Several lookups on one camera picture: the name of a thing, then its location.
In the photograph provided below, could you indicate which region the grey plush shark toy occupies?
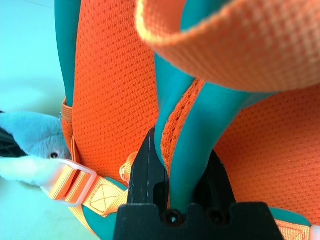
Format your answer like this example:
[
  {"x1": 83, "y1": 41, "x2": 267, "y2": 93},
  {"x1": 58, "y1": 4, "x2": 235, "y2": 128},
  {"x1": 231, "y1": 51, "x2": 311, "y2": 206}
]
[{"x1": 0, "y1": 111, "x2": 72, "y2": 187}]

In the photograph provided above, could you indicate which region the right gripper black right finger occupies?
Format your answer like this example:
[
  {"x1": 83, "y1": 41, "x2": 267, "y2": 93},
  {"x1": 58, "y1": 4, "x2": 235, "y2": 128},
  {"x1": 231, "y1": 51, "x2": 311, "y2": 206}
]
[{"x1": 194, "y1": 149, "x2": 237, "y2": 211}]

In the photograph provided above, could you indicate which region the orange and teal backpack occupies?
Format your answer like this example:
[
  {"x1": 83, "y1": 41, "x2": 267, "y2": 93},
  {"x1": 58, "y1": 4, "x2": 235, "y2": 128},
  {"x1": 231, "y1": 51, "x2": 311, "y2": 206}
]
[{"x1": 39, "y1": 0, "x2": 320, "y2": 240}]

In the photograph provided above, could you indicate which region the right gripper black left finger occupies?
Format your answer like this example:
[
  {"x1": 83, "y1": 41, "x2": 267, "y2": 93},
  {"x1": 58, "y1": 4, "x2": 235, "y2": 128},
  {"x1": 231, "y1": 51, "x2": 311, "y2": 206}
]
[{"x1": 127, "y1": 127, "x2": 171, "y2": 212}]

